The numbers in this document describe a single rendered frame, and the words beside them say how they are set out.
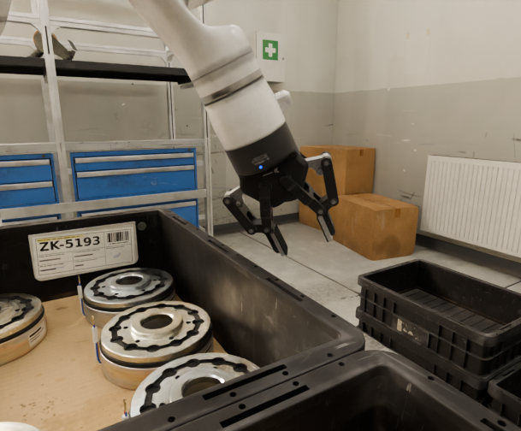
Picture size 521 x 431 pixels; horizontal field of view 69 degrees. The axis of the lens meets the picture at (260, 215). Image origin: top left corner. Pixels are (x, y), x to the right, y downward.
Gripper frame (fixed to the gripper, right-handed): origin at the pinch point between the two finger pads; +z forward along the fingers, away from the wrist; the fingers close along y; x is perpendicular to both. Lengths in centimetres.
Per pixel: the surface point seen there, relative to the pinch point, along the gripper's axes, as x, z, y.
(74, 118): 218, -32, -169
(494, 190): 212, 130, 83
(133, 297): -9.6, -4.7, -18.2
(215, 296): -11.5, -2.9, -8.2
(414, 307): 38, 51, 9
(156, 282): -6.2, -3.7, -17.3
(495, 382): 22, 63, 20
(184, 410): -30.9, -10.7, -0.6
